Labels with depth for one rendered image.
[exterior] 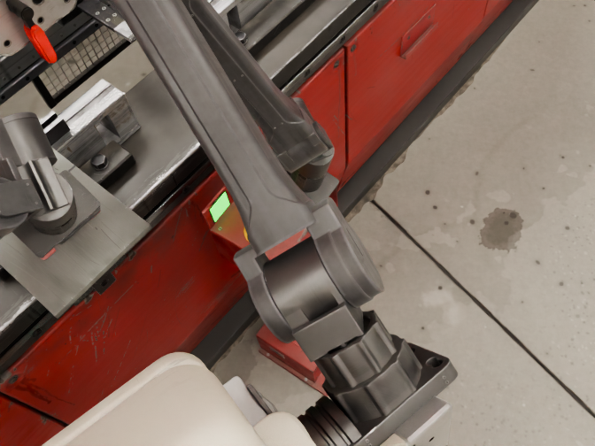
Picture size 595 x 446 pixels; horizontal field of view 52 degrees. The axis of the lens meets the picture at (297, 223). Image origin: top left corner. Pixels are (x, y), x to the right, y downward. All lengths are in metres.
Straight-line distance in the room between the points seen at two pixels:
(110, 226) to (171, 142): 0.28
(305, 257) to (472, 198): 1.59
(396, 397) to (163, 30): 0.37
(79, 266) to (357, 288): 0.49
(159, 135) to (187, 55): 0.62
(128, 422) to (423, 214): 1.69
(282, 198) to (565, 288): 1.56
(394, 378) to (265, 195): 0.19
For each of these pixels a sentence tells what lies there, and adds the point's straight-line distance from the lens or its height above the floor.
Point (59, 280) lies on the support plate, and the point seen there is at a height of 1.00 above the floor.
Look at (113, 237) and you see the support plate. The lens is 0.91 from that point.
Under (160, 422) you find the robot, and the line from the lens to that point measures 0.41.
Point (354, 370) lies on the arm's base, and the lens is 0.53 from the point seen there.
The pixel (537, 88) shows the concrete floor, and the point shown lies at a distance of 2.43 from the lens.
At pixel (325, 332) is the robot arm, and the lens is 0.53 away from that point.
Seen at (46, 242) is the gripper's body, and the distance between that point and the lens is 0.82.
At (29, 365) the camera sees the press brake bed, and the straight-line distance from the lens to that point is 1.19.
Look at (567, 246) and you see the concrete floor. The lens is 2.08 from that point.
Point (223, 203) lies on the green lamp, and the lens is 1.12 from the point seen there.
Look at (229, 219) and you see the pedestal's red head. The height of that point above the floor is 0.78.
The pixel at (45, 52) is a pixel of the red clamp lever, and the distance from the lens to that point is 0.92.
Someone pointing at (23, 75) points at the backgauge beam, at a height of 0.91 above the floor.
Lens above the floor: 1.75
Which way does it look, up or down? 60 degrees down
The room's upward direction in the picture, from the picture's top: 9 degrees counter-clockwise
